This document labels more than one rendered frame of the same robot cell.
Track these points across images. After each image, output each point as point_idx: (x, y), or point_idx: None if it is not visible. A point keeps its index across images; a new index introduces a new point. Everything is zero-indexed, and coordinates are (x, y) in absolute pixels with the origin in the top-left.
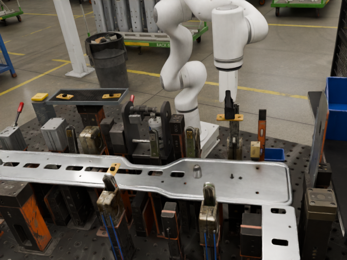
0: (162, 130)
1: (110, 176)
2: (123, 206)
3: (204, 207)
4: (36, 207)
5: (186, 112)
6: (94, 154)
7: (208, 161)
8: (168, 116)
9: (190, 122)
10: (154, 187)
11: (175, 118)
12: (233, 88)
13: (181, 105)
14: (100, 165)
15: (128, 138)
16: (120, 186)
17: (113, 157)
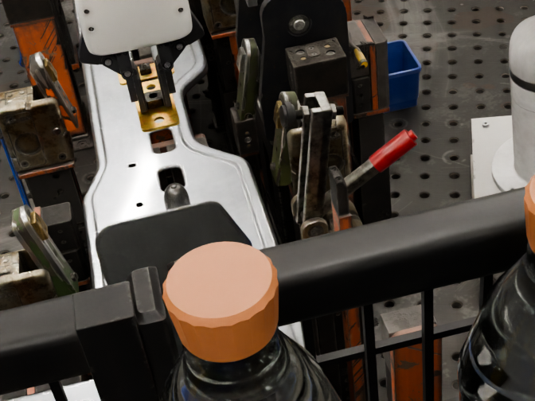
0: (261, 58)
1: (35, 63)
2: (68, 152)
3: (13, 256)
4: (58, 49)
5: (515, 82)
6: (206, 21)
7: (251, 215)
8: (314, 34)
9: (525, 122)
10: (107, 159)
11: (307, 52)
12: (79, 11)
13: (510, 49)
14: (154, 48)
15: (238, 29)
16: (94, 109)
17: (194, 50)
